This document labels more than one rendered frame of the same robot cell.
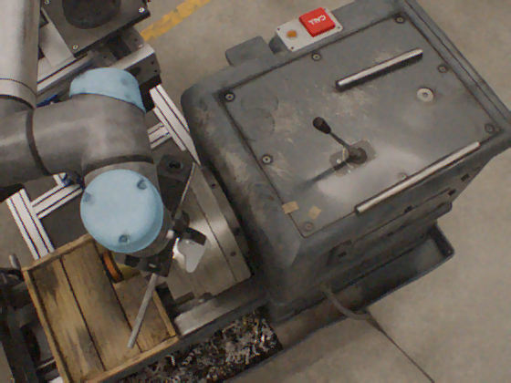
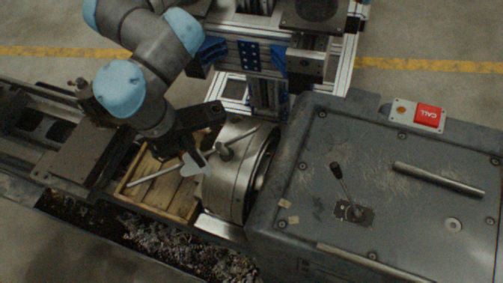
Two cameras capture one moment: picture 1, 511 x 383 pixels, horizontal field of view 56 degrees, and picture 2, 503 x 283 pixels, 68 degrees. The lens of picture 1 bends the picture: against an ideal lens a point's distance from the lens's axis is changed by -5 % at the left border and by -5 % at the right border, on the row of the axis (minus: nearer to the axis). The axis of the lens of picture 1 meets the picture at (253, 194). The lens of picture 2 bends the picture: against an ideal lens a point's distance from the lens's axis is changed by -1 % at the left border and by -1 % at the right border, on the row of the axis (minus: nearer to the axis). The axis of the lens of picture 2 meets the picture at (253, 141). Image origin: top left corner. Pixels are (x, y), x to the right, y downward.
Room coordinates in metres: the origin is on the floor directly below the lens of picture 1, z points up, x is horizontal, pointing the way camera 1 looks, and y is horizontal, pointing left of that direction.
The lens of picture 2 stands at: (0.09, -0.28, 2.09)
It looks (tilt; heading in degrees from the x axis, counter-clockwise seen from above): 60 degrees down; 53
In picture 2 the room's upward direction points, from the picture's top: 10 degrees counter-clockwise
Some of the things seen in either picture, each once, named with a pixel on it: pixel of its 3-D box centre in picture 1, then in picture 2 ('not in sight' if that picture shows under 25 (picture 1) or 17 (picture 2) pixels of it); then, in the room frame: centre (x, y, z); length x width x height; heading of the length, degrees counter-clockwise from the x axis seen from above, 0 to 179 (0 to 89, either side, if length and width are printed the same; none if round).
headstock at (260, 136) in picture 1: (338, 146); (375, 208); (0.52, -0.21, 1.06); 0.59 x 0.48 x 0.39; 112
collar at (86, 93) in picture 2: not in sight; (84, 87); (0.20, 0.74, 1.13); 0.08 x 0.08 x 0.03
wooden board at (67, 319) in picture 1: (98, 304); (174, 167); (0.24, 0.42, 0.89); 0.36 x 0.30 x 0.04; 22
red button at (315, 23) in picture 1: (317, 23); (427, 116); (0.73, -0.18, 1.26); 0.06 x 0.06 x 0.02; 22
